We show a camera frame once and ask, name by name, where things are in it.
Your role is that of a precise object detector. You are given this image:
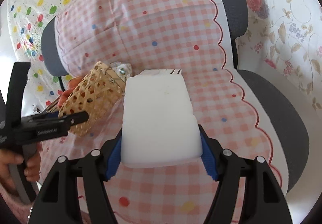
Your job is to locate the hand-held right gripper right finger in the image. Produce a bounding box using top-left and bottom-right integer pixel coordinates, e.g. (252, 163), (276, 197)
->
(198, 125), (295, 224)

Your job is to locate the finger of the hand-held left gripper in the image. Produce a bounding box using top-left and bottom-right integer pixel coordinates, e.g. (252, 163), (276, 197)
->
(22, 111), (90, 142)

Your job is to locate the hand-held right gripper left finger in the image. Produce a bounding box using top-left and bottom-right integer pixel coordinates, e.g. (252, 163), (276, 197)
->
(28, 131), (124, 224)

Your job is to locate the woven bamboo basket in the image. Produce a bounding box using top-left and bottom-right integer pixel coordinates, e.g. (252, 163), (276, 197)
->
(58, 61), (126, 138)

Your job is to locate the white foam block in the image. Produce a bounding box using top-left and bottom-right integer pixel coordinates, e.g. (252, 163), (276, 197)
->
(120, 69), (204, 168)

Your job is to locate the clear plastic wrapper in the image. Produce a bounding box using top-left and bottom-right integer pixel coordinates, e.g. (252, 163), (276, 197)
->
(108, 62), (132, 81)

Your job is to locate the person's left hand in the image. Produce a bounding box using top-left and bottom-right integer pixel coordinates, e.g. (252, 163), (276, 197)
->
(0, 149), (42, 190)

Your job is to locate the red apple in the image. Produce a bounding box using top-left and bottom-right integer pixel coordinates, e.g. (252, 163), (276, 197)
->
(58, 76), (84, 108)

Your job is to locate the grey office chair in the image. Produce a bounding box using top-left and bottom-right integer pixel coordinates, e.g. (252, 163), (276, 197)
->
(41, 0), (310, 194)

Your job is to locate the pink fluffy rug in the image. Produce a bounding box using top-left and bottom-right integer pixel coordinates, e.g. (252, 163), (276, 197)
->
(0, 181), (33, 224)

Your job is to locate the pink checked plastic cloth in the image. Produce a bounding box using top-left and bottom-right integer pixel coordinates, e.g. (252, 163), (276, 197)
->
(40, 0), (288, 224)

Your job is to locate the floral wall cloth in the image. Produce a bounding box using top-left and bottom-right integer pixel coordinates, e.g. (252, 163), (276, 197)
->
(228, 0), (322, 139)

